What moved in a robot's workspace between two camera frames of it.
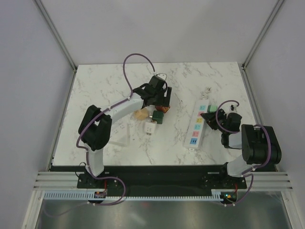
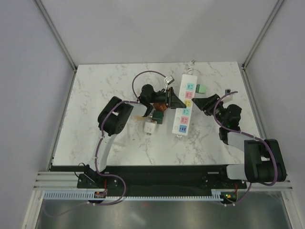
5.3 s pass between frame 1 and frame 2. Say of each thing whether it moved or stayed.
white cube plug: stayed
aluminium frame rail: stayed
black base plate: stayed
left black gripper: moved
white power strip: moved
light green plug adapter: moved
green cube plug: stayed
